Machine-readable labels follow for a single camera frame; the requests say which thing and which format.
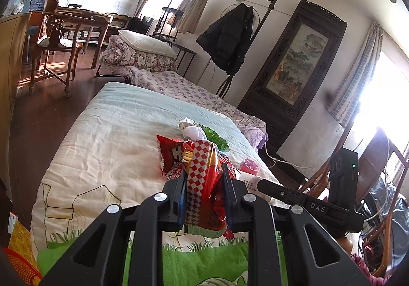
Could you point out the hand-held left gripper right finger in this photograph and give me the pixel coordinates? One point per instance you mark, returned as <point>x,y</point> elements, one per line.
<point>231,206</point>

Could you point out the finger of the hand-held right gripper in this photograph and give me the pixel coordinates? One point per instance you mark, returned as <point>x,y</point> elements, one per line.
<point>281,193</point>

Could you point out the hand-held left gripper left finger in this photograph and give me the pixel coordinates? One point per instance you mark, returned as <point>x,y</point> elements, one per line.
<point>174,206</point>

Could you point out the red white checkered snack bag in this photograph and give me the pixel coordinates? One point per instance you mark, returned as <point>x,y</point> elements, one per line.
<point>201,177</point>

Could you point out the brown wooden chair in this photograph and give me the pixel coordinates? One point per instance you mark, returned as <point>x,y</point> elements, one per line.
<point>370,171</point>

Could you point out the red snack packet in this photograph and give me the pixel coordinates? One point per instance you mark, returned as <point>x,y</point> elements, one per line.
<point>169,158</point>

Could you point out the white leaning panel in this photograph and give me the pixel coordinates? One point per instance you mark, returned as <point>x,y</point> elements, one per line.
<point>313,139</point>

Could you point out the black plastic bag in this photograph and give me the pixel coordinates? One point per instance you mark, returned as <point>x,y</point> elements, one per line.
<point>399,209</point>

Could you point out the green white wrapper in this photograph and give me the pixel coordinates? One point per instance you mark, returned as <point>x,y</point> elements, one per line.
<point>217,139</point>

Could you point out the white crumpled tissue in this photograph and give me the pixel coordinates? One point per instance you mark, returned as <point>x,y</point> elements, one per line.
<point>195,132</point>

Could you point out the printed cartoon blanket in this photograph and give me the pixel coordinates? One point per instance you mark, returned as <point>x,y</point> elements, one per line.
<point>127,129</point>

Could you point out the purple floral bedsheet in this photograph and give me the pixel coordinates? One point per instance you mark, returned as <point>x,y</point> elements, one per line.
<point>179,85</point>

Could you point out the dark framed painting screen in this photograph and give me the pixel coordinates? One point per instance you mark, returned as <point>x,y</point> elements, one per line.
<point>297,65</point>

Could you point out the folded floral quilt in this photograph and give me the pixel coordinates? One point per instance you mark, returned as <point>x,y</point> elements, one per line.
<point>143,61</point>

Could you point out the black metal side table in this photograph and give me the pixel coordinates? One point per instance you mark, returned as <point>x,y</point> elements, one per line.
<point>185,53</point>

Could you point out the yellow patterned bag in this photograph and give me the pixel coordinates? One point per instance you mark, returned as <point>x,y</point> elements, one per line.
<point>22,238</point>

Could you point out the black jacket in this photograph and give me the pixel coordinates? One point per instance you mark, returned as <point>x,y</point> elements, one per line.
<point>227,40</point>

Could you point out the white pillow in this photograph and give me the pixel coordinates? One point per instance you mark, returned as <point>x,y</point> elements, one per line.
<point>143,41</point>

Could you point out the red plastic basket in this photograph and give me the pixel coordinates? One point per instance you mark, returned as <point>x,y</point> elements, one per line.
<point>19,270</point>

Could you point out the tall black stand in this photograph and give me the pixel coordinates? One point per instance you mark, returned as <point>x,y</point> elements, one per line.
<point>166,21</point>

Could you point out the metal coat rack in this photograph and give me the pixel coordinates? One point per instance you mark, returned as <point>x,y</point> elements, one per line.
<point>274,2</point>

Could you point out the beige hanging garment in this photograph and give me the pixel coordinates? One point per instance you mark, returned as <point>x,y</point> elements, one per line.
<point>196,11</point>

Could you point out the wooden table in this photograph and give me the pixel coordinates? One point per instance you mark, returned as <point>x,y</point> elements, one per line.
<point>96,18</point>

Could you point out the carved wooden chair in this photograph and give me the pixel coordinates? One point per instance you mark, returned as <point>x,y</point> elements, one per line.
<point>51,27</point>

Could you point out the wooden cabinet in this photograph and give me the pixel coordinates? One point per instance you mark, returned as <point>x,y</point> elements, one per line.
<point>12,49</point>

